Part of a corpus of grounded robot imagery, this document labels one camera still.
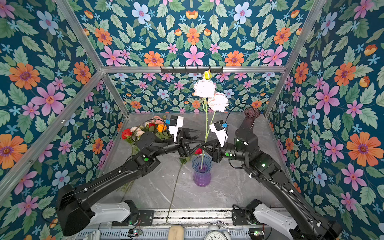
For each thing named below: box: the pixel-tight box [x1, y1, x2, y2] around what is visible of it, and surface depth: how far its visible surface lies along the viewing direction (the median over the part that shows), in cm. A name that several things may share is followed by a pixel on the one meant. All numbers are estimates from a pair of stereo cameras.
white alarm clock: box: [203, 221, 232, 240], surface depth 67 cm
